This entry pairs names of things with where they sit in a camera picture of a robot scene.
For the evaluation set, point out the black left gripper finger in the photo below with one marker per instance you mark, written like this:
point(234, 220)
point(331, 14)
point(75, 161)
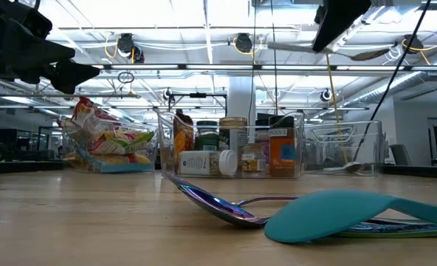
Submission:
point(74, 75)
point(41, 55)

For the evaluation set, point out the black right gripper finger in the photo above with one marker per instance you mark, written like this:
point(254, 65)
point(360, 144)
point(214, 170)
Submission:
point(340, 18)
point(319, 14)

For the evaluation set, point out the blue and white ramen packet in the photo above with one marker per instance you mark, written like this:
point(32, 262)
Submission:
point(130, 168)

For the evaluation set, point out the black-lidded purple label spice jar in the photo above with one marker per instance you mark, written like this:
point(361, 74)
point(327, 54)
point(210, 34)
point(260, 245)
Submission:
point(263, 144)

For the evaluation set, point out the black-lidded orange label spice jar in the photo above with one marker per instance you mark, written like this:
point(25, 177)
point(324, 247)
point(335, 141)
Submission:
point(281, 155)

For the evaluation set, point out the large gold label seasoning jar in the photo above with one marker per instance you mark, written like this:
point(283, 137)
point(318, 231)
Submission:
point(237, 140)

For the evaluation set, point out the white-lidded spice jar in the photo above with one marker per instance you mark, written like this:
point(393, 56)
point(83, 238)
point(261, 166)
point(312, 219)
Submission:
point(200, 162)

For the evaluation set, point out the small cork-lidded saffron jar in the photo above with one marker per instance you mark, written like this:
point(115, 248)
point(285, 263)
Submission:
point(253, 162)

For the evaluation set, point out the iridescent purple metal spoon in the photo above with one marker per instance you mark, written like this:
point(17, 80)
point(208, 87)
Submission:
point(218, 208)

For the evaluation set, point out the teal silicone spoon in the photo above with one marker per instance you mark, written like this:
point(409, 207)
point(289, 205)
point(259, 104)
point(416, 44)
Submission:
point(314, 218)

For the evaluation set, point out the yellow ramen noodle packet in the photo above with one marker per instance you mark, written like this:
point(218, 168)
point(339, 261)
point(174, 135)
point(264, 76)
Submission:
point(111, 159)

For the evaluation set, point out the clear plastic bin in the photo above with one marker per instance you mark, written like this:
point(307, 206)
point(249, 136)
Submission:
point(370, 147)
point(163, 147)
point(150, 147)

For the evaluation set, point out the grey office chair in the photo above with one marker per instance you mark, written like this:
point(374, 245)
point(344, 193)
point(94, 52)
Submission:
point(401, 155)

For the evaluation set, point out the iridescent green-blue metal spoon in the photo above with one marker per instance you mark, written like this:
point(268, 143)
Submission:
point(388, 230)

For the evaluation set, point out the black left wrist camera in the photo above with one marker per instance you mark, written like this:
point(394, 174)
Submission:
point(37, 24)

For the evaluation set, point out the black metal gantry frame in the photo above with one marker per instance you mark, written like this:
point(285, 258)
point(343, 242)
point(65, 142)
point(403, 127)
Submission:
point(198, 95)

